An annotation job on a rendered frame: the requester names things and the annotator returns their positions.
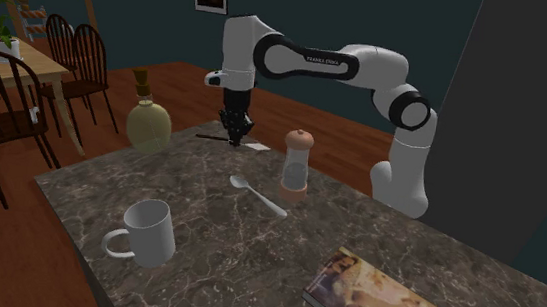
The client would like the yellow glass bottle with cork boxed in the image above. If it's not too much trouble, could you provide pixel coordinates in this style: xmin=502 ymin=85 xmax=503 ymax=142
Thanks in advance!
xmin=123 ymin=66 xmax=178 ymax=157

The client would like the wooden pepper grinder with glass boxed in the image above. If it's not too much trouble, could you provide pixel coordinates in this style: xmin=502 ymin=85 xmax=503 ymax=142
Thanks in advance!
xmin=278 ymin=127 xmax=316 ymax=206

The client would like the silver spoon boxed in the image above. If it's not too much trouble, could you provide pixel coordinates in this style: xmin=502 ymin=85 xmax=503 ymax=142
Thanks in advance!
xmin=227 ymin=174 xmax=292 ymax=220

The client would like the white mug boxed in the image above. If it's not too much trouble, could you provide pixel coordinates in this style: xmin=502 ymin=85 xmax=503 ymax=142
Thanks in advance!
xmin=99 ymin=194 xmax=180 ymax=271

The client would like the light wooden dining table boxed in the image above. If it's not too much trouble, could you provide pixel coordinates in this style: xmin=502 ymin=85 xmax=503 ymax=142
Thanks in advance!
xmin=0 ymin=36 xmax=95 ymax=158

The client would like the white shelf with orange items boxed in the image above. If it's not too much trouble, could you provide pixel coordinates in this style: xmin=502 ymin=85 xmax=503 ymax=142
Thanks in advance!
xmin=11 ymin=0 xmax=51 ymax=42

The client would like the book with illustrated cover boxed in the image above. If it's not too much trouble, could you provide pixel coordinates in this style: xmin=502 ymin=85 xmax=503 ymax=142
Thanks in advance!
xmin=301 ymin=243 xmax=463 ymax=307

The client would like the knife with dark handle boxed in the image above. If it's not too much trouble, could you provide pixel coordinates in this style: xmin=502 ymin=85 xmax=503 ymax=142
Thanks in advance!
xmin=194 ymin=132 xmax=274 ymax=153

